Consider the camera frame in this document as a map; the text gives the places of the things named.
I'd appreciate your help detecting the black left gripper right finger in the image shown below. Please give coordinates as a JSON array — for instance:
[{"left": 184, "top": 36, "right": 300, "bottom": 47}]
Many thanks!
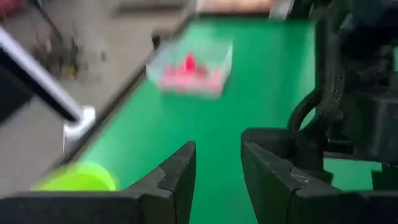
[{"left": 241, "top": 141, "right": 312, "bottom": 224}]

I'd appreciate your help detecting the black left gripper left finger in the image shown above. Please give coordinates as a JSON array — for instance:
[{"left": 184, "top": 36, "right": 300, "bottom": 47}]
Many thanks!
[{"left": 124, "top": 140, "right": 197, "bottom": 224}]

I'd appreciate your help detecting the red KitKat candy bar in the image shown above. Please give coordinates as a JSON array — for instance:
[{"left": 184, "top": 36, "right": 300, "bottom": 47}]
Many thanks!
[{"left": 160, "top": 52, "right": 223, "bottom": 94}]

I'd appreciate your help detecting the green table mat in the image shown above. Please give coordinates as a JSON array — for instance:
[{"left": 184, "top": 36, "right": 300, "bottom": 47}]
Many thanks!
[{"left": 67, "top": 18, "right": 398, "bottom": 224}]

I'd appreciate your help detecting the lime green plastic bucket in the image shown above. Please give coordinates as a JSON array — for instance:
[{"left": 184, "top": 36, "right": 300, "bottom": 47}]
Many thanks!
[{"left": 30, "top": 161, "right": 121, "bottom": 192}]

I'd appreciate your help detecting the clear plastic container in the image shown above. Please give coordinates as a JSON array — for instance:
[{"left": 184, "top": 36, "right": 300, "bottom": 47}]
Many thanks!
[{"left": 145, "top": 34, "right": 234, "bottom": 100}]

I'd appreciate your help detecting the white pole stand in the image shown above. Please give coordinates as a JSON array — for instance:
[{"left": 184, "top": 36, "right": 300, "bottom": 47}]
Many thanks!
[{"left": 0, "top": 26, "right": 96, "bottom": 153}]

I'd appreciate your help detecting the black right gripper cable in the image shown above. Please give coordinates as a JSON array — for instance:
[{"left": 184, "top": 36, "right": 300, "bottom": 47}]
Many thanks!
[{"left": 287, "top": 67, "right": 346, "bottom": 141}]

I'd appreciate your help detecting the yellow floor cable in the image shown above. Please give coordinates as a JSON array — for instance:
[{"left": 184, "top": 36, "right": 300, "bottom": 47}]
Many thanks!
[{"left": 67, "top": 63, "right": 79, "bottom": 79}]

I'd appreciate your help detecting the black coiled floor cable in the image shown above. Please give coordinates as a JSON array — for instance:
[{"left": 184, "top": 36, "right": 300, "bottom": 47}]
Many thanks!
[{"left": 30, "top": 32, "right": 82, "bottom": 68}]

